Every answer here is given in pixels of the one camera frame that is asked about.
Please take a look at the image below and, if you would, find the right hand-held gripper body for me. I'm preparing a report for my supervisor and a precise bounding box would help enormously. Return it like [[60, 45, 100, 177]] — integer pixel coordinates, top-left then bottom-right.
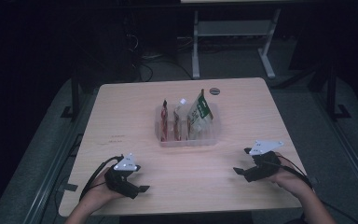
[[243, 139, 284, 183]]

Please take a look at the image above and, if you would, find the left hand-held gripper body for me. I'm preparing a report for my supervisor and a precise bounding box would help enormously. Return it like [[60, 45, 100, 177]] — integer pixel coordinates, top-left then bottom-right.
[[104, 152, 141, 200]]

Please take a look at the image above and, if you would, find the clear plastic container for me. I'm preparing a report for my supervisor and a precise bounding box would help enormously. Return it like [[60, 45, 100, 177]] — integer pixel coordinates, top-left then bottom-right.
[[154, 103, 222, 147]]

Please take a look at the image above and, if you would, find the red and black snack packet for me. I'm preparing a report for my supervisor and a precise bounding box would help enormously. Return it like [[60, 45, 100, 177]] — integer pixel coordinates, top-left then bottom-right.
[[160, 99, 170, 142]]

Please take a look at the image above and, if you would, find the green-topped food pouch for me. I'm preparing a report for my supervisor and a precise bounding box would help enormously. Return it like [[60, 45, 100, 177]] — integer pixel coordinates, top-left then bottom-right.
[[186, 88, 214, 141]]

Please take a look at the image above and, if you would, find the red-topped spouted food pouch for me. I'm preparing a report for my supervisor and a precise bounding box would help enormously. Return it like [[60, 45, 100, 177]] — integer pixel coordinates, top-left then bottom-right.
[[172, 98, 187, 142]]

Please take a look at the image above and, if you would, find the person's left hand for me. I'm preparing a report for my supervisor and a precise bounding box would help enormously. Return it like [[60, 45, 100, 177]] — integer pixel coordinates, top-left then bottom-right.
[[79, 167, 129, 215]]

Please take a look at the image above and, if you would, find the person's right hand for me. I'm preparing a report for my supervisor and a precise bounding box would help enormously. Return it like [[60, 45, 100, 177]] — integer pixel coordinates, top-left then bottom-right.
[[265, 152, 312, 199]]

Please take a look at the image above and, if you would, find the person's dark clothing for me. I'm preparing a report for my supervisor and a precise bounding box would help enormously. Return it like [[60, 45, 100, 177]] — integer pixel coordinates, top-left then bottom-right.
[[119, 211, 254, 224]]

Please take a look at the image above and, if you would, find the black metal stand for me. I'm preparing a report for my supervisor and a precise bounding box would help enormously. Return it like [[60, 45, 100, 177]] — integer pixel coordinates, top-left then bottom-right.
[[60, 68, 82, 122], [325, 64, 352, 121]]

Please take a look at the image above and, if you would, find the left hand-held gripper cable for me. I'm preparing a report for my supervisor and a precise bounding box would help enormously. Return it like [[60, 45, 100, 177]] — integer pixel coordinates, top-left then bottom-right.
[[78, 155, 124, 202]]

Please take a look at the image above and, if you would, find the hand-held gripper cable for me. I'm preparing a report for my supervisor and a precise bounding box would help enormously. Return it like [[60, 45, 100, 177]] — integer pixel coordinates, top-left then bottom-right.
[[78, 155, 124, 202], [275, 154, 321, 203]]

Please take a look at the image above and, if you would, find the right hand-held gripper cable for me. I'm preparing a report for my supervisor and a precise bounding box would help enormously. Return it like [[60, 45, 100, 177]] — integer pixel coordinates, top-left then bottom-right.
[[275, 154, 321, 203]]

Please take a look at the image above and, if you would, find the black floor cable bundle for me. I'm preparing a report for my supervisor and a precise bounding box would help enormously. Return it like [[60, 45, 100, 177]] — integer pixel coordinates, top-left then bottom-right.
[[130, 31, 194, 83]]

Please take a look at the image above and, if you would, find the white metal desk frame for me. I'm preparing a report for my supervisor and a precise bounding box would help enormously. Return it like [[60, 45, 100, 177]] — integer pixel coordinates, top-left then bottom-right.
[[191, 8, 282, 80]]

